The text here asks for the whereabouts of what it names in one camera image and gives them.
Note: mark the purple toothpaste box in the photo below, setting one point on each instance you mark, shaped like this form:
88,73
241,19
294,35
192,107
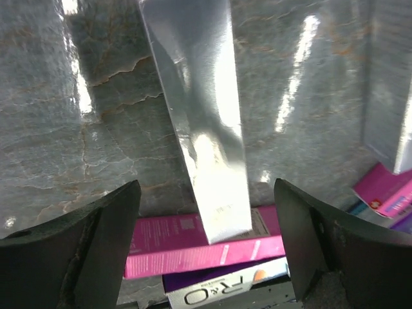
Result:
401,222

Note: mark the pink toothpaste box upright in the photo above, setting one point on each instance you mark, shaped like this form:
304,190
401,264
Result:
383,192

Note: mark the silver R&O toothpaste box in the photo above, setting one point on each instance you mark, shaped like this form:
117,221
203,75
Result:
197,288

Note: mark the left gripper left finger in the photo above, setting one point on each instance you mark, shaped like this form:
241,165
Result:
74,261

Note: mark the pink toothpaste box lying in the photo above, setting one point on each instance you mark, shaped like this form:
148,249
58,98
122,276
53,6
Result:
173,244

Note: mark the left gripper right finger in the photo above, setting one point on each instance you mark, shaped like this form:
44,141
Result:
337,260

